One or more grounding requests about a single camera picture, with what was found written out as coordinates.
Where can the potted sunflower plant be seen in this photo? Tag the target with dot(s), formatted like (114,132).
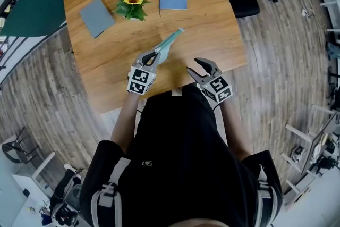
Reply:
(131,9)

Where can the teal translucent plastic piece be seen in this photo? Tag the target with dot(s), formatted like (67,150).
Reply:
(167,46)

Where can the black monitor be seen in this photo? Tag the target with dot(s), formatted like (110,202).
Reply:
(313,151)

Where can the black tripod equipment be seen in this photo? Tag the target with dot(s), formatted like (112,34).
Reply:
(329,159)

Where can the black metal stool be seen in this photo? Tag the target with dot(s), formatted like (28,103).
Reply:
(12,151)

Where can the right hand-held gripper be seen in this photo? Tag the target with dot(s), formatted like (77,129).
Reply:
(216,87)

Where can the person's left forearm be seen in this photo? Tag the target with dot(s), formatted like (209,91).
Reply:
(125,125)

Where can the white desk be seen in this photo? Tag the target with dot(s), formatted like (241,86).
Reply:
(334,13)

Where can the white power adapter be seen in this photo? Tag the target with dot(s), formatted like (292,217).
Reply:
(305,11)

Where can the person's black shirt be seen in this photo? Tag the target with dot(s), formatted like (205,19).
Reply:
(180,154)

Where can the grey notebook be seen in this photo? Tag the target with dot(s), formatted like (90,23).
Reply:
(97,17)

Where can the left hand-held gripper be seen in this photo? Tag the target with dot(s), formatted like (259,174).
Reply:
(139,78)

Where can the white wooden frame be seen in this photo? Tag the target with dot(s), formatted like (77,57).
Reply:
(297,131)

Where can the person's right forearm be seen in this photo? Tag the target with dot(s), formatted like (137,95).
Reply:
(233,127)

